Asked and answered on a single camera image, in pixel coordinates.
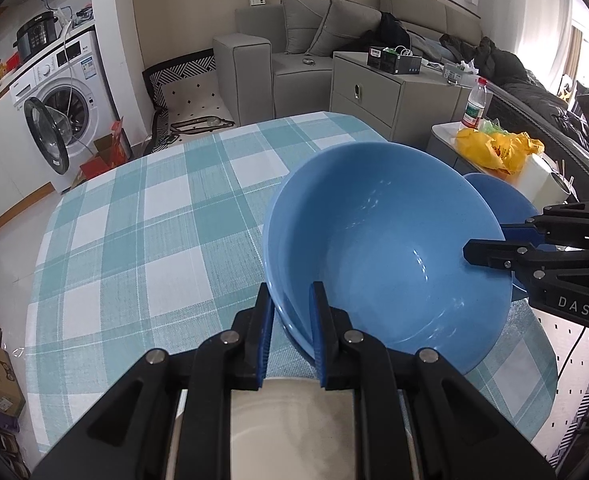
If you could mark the grey sofa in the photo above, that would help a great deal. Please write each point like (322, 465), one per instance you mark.
(244, 75)

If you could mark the pile of cloths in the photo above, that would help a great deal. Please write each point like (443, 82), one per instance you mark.
(82, 15)

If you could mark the grey pillow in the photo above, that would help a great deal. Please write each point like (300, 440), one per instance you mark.
(299, 25)
(344, 27)

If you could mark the grey drawer cabinet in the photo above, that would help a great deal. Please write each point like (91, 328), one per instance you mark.
(374, 95)

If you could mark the black and white rug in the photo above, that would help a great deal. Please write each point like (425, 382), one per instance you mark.
(189, 95)

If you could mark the black pressure cooker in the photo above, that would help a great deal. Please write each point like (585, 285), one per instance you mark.
(34, 37)

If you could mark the red tin box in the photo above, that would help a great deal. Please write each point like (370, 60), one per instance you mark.
(10, 66)

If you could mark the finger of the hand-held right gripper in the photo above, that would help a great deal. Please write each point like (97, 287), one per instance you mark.
(524, 232)
(494, 254)

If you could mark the white dotted mat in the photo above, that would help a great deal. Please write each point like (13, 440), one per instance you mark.
(569, 410)

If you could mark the black box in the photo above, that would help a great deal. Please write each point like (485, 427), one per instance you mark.
(397, 62)

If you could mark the dark padded jacket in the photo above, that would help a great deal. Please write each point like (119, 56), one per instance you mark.
(529, 95)

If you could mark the beige plate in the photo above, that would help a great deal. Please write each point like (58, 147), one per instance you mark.
(289, 430)

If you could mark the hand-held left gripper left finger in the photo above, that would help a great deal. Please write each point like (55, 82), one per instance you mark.
(263, 340)

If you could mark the green plastic bag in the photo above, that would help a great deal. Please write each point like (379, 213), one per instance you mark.
(494, 127)

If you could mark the white paper container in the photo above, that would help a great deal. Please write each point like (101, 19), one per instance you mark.
(539, 180)

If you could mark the teal checked tablecloth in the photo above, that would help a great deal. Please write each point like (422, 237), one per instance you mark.
(149, 240)

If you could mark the white washing machine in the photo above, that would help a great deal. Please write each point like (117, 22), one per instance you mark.
(87, 110)

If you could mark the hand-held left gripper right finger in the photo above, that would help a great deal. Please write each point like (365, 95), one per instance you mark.
(319, 340)

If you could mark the plastic water bottle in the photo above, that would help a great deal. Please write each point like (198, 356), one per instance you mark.
(474, 107)

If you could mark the red cardboard box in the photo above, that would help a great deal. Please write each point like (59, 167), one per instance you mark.
(102, 162)

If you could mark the white side table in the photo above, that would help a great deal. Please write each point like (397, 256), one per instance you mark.
(442, 142)

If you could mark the black jacket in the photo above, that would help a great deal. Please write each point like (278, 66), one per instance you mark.
(389, 32)

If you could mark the blue bowl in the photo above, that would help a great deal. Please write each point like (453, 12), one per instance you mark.
(374, 240)
(494, 195)

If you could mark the yellow plastic bag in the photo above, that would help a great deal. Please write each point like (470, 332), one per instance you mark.
(494, 152)

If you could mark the small white box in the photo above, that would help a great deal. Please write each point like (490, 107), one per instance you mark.
(457, 72)

